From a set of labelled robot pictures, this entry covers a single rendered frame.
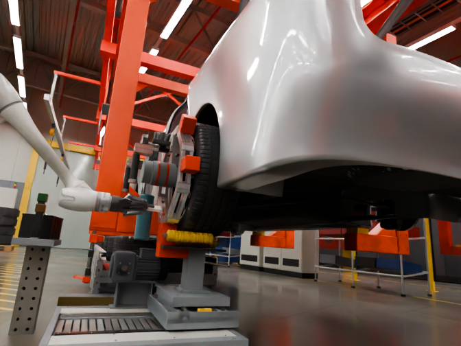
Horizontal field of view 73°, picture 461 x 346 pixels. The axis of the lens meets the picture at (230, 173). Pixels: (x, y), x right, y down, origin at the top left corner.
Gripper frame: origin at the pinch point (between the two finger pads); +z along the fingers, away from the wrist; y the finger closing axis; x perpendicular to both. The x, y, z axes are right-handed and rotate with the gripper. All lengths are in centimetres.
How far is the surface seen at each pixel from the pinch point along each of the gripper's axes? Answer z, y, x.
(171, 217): 10.6, -7.5, 3.6
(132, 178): -11.7, 7.5, 11.3
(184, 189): 12.5, 10.8, 3.6
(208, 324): 32, -34, -39
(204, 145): 19.2, 30.2, 17.5
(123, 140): -15, -10, 81
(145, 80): 9, -41, 325
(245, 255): 324, -404, 363
